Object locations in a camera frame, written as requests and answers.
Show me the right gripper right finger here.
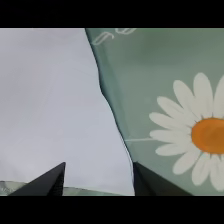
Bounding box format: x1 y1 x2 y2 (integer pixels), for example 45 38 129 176
132 161 194 197

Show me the white garment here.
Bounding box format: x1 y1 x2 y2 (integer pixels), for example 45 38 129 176
0 27 136 197

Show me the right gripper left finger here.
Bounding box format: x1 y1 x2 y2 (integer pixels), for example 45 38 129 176
8 161 67 197

